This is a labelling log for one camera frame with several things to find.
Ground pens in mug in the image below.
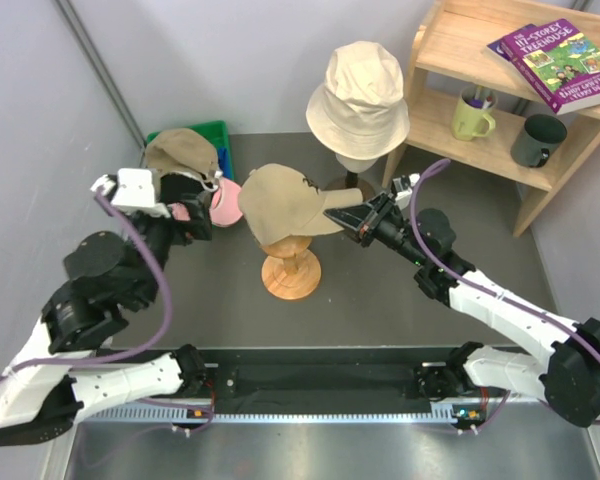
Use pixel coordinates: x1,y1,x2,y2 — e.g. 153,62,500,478
467,85,494,110

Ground cream bucket hat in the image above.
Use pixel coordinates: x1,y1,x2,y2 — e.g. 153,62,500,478
305,41,410,161

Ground purple cable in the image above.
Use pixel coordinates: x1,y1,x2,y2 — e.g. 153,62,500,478
409,158,600,426
0,187,216,434

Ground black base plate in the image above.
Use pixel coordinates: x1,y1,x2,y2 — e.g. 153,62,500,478
179,344,531,415

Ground blue item in bin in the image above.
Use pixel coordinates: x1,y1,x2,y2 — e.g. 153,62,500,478
217,147,234,180

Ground purple treehouse book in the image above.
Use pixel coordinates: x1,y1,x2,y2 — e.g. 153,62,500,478
501,18,600,115

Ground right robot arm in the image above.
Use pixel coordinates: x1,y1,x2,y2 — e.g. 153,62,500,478
324,193,600,428

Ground green plastic bin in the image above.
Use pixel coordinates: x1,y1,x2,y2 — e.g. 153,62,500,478
146,120,232,159

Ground light green mug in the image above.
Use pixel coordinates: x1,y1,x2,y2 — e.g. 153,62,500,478
451,85,497,141

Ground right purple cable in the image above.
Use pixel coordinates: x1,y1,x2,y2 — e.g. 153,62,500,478
409,158,600,426

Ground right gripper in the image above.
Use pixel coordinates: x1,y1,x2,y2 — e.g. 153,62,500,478
324,193,428,268

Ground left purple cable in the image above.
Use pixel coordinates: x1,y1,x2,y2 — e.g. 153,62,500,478
0,187,216,434

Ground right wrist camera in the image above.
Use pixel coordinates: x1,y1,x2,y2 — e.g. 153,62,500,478
391,173,420,210

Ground wooden mushroom hat stand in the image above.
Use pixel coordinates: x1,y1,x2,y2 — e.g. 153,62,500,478
260,236,322,301

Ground cream mannequin head stand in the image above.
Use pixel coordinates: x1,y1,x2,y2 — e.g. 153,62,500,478
322,149,381,224

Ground aluminium rail frame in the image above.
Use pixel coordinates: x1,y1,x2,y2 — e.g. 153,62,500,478
42,396,600,479

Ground dark grey mug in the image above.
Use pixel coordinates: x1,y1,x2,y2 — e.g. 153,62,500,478
510,114,568,168

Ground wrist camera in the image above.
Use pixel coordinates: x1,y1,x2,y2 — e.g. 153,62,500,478
391,173,420,210
90,168,171,218

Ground wooden shelf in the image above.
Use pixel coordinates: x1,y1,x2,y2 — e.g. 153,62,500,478
382,0,600,238

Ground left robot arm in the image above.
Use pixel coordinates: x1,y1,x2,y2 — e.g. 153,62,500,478
0,168,213,447

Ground pink white baseball cap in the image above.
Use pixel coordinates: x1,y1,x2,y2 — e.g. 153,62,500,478
168,178,242,228

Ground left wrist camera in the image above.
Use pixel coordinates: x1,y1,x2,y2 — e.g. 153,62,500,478
90,168,171,218

